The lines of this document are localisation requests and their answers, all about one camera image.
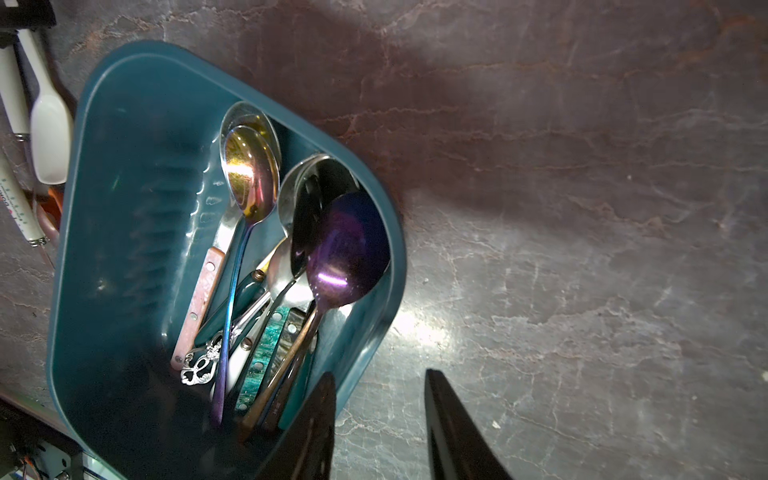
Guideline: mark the teal plastic storage box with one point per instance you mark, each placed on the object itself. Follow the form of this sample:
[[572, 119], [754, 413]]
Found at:
[[144, 198]]

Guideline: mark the gold spoon teal handle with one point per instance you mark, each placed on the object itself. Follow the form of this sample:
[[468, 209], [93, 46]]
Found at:
[[248, 290]]

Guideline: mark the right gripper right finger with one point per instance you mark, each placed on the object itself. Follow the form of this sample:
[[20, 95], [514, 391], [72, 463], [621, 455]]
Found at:
[[456, 448]]

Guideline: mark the Doraemon white handled spoon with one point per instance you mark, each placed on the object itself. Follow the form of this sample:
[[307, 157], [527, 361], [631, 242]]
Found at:
[[21, 211]]

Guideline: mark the white plastic spoon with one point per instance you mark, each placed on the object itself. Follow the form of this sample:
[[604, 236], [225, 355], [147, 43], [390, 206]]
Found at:
[[51, 122]]

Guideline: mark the purple iridescent spoon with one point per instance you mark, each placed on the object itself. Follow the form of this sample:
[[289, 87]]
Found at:
[[351, 254]]

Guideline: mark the ornate silver spoon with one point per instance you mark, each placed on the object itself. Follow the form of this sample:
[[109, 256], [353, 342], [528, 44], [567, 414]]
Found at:
[[200, 363]]

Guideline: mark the orange handled spoon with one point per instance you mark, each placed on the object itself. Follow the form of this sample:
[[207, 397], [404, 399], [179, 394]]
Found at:
[[48, 206]]

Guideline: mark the rainbow iridescent spoon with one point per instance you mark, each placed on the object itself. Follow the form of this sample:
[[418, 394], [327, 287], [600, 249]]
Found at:
[[251, 169]]

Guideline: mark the black handled spoon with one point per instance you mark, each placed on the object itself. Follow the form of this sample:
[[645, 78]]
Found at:
[[289, 295]]

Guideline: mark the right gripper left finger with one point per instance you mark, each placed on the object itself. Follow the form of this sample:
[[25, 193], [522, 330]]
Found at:
[[305, 450]]

